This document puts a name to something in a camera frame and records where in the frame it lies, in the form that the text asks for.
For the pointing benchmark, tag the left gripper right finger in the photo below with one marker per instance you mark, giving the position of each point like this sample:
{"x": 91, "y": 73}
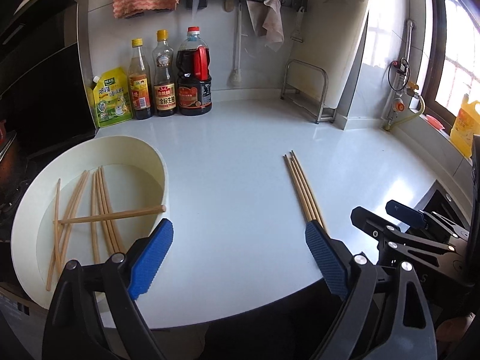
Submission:
{"x": 343, "y": 272}

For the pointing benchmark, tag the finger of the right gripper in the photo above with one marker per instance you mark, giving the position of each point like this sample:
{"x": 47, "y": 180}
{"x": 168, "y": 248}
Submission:
{"x": 394, "y": 245}
{"x": 435, "y": 226}

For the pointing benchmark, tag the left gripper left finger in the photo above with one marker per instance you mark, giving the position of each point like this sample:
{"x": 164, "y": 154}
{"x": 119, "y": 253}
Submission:
{"x": 131, "y": 274}

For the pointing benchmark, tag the white round basin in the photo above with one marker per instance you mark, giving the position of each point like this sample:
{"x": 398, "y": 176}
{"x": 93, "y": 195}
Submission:
{"x": 136, "y": 177}

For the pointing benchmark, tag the long curved wooden chopstick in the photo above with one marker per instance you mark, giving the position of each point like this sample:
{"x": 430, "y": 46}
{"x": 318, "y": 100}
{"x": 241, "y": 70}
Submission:
{"x": 117, "y": 242}

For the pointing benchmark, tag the right hand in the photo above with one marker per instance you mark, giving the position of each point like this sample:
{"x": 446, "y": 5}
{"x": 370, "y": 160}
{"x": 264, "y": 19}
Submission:
{"x": 453, "y": 330}

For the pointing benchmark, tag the wooden chopstick on counter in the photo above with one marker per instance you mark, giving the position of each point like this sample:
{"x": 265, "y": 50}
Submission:
{"x": 298, "y": 190}
{"x": 309, "y": 191}
{"x": 300, "y": 181}

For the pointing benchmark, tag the yellow oil jug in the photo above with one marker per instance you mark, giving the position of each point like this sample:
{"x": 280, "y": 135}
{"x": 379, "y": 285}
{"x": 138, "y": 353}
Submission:
{"x": 466, "y": 125}

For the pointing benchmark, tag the gas valve with orange knob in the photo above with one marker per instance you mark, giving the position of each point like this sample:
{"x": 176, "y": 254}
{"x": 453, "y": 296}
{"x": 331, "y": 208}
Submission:
{"x": 397, "y": 106}

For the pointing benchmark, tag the yellow green refill pouch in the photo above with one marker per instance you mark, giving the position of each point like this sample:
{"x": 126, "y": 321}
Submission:
{"x": 111, "y": 98}

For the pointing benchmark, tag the clear vinegar bottle yellow cap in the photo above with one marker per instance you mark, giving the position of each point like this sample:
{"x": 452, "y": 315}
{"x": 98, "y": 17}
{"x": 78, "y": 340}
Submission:
{"x": 163, "y": 82}

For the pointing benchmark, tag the steel cutting board rack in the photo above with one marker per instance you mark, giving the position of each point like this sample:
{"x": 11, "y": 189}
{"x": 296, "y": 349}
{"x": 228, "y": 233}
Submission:
{"x": 312, "y": 102}

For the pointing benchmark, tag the black range hood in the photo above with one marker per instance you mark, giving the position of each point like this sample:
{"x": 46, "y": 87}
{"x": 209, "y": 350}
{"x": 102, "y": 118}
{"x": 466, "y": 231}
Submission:
{"x": 46, "y": 76}

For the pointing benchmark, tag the amber oil bottle yellow cap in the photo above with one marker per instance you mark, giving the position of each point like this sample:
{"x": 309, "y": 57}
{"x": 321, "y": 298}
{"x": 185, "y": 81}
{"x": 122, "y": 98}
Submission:
{"x": 139, "y": 81}

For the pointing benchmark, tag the large dark soy sauce bottle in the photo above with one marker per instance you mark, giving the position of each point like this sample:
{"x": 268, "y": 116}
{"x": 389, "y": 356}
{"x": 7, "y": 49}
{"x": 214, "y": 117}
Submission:
{"x": 194, "y": 82}

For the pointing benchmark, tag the white cutting board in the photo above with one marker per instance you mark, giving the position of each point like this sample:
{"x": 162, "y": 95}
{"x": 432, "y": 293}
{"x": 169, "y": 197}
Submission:
{"x": 331, "y": 31}

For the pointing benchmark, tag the hanging metal peeler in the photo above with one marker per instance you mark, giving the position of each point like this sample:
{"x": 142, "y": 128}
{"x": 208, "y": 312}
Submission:
{"x": 296, "y": 35}

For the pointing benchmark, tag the beige hanging rag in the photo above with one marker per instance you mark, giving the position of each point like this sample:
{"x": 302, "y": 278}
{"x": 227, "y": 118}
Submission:
{"x": 266, "y": 21}

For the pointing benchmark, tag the white long-handled brush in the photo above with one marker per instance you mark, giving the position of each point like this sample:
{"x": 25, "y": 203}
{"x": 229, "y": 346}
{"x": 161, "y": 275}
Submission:
{"x": 236, "y": 74}

